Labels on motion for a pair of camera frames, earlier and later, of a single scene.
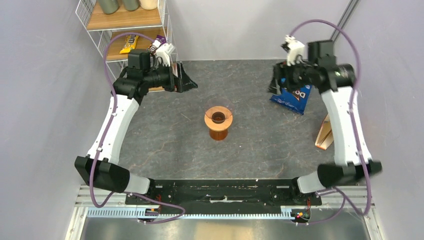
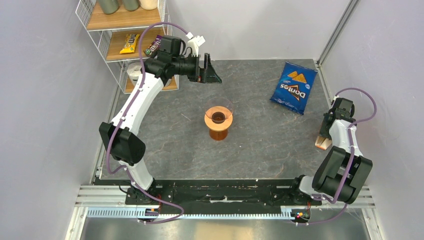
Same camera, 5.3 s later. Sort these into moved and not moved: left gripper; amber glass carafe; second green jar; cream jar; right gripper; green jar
Moved: right gripper; left gripper
Not moved: cream jar; second green jar; amber glass carafe; green jar
